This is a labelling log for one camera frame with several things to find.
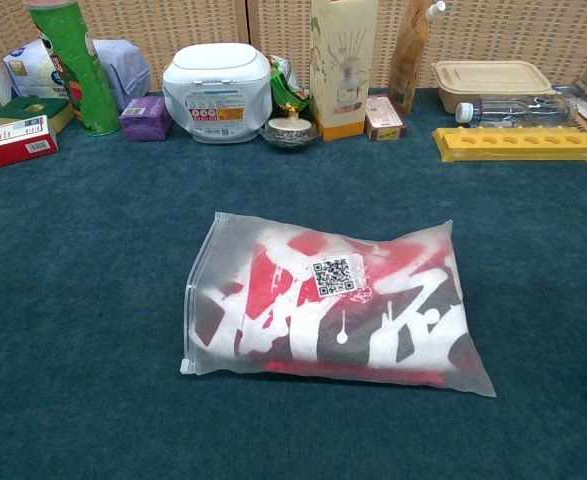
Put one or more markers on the small purple box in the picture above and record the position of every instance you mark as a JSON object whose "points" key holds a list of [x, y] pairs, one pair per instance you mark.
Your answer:
{"points": [[145, 120]]}

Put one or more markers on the tall cream orange diffuser box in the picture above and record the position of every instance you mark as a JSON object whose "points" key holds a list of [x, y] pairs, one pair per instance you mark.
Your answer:
{"points": [[338, 60]]}

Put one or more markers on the woven folding screen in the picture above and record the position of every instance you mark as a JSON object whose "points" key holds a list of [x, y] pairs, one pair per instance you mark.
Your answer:
{"points": [[173, 25]]}

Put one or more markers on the small patterned ceramic bowl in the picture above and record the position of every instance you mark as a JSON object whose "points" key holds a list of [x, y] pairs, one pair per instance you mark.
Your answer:
{"points": [[288, 132]]}

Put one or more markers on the lavender paper pack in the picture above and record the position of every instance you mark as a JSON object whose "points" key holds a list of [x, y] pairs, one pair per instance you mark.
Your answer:
{"points": [[123, 70]]}

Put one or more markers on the dark green gold box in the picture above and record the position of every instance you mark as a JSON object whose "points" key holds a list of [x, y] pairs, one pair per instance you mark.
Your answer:
{"points": [[23, 107]]}

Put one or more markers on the green snack packet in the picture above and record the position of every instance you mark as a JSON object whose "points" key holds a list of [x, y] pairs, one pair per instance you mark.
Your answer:
{"points": [[285, 85]]}

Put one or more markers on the red white black printed garment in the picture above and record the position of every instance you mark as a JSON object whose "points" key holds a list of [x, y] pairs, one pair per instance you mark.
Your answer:
{"points": [[323, 320]]}

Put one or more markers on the brown spouted stand-up pouch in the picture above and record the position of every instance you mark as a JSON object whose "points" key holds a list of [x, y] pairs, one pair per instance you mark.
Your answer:
{"points": [[408, 60]]}

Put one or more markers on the small pink red box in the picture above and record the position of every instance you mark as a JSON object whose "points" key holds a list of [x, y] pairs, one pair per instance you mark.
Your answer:
{"points": [[384, 117]]}

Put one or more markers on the clear plastic water bottle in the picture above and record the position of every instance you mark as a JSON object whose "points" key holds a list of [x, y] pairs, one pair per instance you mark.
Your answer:
{"points": [[513, 112]]}

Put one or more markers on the white lidded wipes container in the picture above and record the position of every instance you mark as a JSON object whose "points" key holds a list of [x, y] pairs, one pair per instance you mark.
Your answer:
{"points": [[213, 85]]}

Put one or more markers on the white blue plastic pack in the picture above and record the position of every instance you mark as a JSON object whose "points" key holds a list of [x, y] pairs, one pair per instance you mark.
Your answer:
{"points": [[28, 70]]}

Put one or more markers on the green chips can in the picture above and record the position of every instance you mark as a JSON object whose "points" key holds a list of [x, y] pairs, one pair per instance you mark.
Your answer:
{"points": [[78, 75]]}

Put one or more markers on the yellow tray with round holes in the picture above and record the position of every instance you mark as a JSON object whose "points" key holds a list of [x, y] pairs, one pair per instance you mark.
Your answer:
{"points": [[518, 150]]}

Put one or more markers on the red white carton box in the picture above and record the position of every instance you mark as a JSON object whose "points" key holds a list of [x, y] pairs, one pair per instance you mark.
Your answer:
{"points": [[13, 142]]}

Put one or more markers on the beige lidded lunch container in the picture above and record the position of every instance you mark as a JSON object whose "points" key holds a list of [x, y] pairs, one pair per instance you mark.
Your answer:
{"points": [[488, 80]]}

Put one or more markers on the clear bag with red-white clothing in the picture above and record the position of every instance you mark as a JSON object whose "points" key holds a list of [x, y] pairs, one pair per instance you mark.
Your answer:
{"points": [[208, 235]]}

